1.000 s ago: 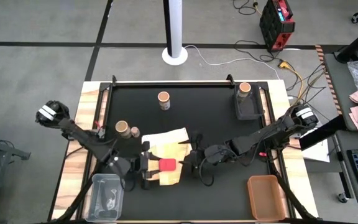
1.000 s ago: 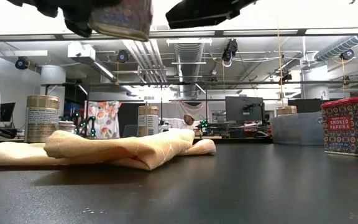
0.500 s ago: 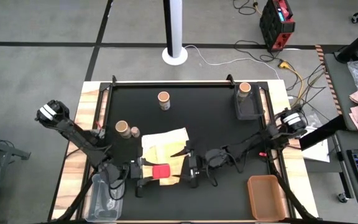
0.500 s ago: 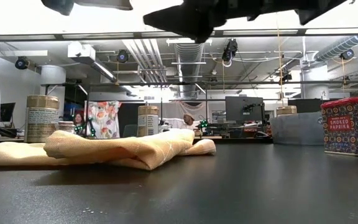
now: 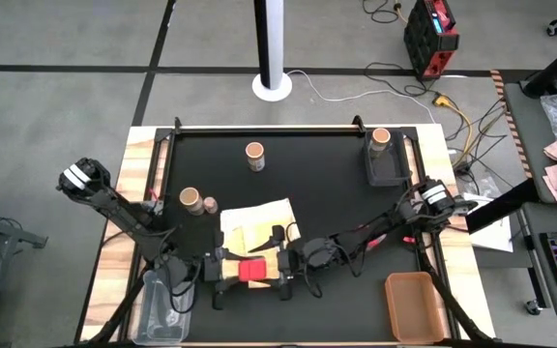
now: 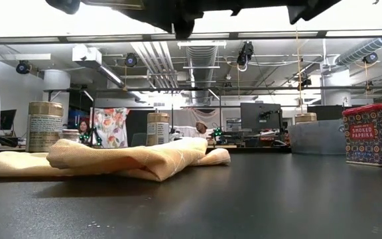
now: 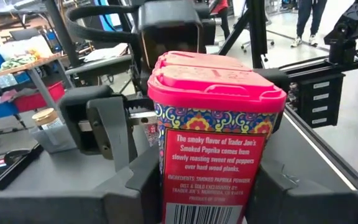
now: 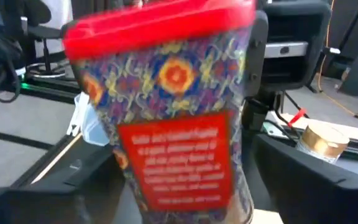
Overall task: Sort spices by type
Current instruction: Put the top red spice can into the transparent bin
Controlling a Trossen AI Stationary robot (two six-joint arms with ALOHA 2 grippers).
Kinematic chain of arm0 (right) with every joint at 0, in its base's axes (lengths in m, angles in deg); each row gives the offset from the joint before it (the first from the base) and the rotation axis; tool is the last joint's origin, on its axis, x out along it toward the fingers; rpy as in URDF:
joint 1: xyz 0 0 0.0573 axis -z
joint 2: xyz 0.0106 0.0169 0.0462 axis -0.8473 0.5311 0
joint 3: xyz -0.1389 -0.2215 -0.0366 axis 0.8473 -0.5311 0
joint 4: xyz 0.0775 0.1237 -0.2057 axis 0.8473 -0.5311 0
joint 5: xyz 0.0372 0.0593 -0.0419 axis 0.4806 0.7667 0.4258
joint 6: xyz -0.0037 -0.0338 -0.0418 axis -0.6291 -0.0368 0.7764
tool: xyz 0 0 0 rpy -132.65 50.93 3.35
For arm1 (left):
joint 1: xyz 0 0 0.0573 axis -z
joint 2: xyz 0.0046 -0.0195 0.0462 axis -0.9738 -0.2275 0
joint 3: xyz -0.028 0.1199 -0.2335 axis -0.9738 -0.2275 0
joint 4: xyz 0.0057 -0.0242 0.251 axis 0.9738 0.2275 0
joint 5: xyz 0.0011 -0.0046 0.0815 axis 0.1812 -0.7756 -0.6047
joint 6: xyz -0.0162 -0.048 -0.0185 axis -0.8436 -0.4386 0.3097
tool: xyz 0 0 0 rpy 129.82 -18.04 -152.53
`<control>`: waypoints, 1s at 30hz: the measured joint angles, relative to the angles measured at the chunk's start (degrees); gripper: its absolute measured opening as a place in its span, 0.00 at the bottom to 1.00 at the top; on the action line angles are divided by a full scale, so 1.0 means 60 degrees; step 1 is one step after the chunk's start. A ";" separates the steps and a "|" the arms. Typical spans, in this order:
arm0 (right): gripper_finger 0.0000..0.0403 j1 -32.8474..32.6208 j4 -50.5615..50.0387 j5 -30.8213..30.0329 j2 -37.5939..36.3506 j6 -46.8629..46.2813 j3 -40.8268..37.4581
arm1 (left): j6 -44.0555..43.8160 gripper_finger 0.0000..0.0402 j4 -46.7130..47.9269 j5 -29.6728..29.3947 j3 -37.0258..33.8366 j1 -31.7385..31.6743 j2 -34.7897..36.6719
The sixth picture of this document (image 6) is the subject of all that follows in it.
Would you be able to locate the small glass spice jar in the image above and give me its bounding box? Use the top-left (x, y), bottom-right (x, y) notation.
top-left (59, 128), bottom-right (82, 143)

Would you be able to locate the red smoked paprika tin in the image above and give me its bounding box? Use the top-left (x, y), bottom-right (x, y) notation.
top-left (342, 103), bottom-right (382, 167)

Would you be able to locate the person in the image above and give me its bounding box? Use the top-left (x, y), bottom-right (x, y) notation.
top-left (194, 120), bottom-right (212, 139)
top-left (77, 119), bottom-right (91, 135)

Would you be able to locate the black computer monitor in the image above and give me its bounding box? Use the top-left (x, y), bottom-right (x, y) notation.
top-left (0, 109), bottom-right (17, 131)
top-left (239, 102), bottom-right (283, 131)

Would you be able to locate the yellow folded cloth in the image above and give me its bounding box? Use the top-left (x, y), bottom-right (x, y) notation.
top-left (0, 136), bottom-right (231, 183)

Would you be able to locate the floral patterned cloth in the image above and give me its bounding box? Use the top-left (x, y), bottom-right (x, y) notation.
top-left (90, 107), bottom-right (131, 149)

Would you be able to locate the overhead light bar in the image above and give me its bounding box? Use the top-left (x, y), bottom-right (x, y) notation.
top-left (0, 29), bottom-right (382, 46)

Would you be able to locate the black round ceiling lamp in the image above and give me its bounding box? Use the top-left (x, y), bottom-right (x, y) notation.
top-left (124, 52), bottom-right (139, 68)
top-left (363, 51), bottom-right (379, 65)
top-left (15, 60), bottom-right (32, 75)

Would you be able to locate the black table mat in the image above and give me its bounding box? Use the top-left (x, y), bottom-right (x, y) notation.
top-left (0, 151), bottom-right (382, 239)

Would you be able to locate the dark grey translucent bin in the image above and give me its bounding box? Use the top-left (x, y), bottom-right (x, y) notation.
top-left (287, 118), bottom-right (347, 155)

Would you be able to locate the white round pillar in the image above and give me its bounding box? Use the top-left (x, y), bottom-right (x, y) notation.
top-left (42, 68), bottom-right (72, 133)
top-left (321, 68), bottom-right (353, 107)

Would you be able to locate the silver ceiling duct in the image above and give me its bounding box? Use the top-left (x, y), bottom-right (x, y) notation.
top-left (186, 44), bottom-right (219, 104)

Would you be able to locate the black ceiling camera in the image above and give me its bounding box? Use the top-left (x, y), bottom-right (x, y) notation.
top-left (236, 40), bottom-right (255, 66)

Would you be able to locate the spiral ceiling duct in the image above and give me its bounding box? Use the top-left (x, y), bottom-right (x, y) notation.
top-left (335, 23), bottom-right (382, 66)

